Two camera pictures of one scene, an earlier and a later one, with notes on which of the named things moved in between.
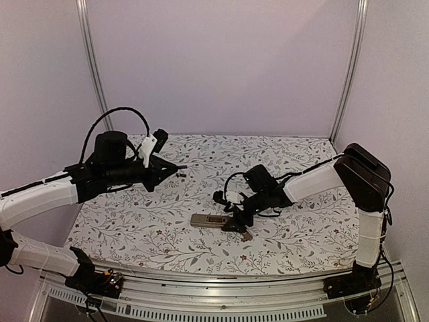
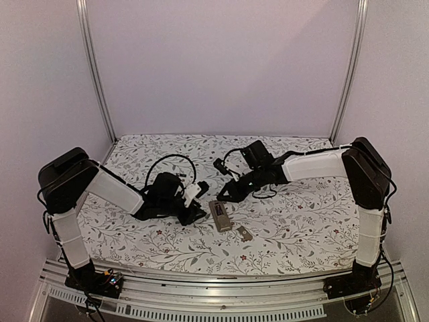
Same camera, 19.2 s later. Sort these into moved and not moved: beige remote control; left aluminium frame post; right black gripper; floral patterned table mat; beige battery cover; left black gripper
Moved: beige remote control; right black gripper; left black gripper
Not moved: beige battery cover; left aluminium frame post; floral patterned table mat
